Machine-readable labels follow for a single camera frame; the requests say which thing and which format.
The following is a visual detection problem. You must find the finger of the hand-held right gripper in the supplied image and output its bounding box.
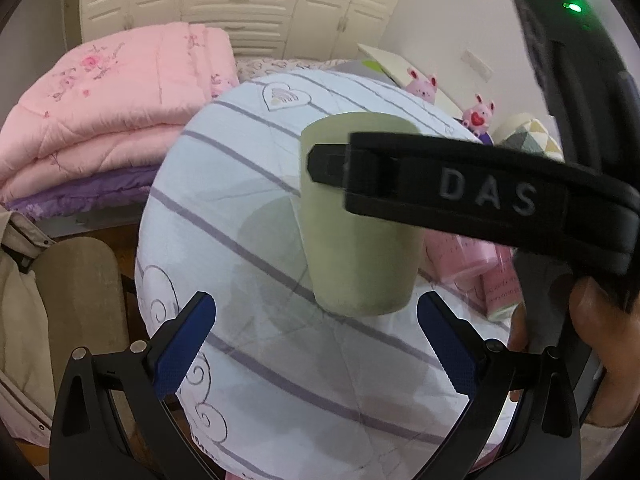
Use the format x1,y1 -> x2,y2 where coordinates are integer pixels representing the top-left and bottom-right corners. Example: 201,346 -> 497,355
307,142 -> 352,191

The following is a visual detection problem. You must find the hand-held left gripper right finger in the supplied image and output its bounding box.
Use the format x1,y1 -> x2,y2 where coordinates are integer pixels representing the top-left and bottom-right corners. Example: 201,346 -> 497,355
416,290 -> 583,480

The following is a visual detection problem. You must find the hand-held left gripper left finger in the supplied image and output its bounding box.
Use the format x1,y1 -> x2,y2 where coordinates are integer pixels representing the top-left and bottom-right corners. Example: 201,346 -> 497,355
48,290 -> 217,480

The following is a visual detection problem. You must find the green cup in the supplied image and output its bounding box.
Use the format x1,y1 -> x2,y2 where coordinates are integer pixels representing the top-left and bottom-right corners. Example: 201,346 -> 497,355
298,112 -> 427,317

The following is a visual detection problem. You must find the person's right hand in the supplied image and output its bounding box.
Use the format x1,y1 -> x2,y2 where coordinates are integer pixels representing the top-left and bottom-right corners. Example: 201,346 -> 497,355
569,276 -> 640,428

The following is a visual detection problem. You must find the striped white bed sheet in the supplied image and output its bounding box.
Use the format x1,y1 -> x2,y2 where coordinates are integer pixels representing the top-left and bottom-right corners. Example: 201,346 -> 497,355
134,71 -> 521,480

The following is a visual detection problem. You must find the triangle patterned cushion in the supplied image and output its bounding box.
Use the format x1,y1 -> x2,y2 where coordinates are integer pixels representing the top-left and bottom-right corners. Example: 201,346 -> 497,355
492,112 -> 565,162

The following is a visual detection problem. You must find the pink printed packet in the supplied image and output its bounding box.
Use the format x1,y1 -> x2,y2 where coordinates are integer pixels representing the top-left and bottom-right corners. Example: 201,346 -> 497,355
424,234 -> 522,324

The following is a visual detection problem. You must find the pink plush toy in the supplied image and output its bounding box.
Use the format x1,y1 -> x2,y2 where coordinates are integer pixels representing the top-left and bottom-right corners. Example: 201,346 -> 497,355
460,93 -> 496,134
404,67 -> 439,105

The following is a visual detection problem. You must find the beige cushioned chair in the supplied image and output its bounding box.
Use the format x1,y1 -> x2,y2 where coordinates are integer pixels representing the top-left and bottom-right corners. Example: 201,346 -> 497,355
31,236 -> 137,413

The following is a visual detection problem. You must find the beige jacket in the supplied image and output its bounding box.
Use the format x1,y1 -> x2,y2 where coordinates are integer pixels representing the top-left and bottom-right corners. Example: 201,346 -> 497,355
0,209 -> 57,443

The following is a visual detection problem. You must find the white wardrobe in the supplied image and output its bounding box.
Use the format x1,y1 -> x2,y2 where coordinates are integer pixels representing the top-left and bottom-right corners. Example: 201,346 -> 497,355
79,0 -> 417,62

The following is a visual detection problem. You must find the purple quilt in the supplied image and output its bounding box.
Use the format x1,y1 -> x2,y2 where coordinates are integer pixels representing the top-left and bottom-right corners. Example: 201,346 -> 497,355
7,164 -> 167,222

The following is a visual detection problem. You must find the pink floral quilt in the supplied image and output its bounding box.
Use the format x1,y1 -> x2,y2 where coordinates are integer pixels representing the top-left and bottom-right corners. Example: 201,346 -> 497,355
0,22 -> 241,192

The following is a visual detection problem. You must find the white wall socket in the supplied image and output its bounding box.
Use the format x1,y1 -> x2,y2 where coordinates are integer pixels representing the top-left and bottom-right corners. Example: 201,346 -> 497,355
462,49 -> 494,79

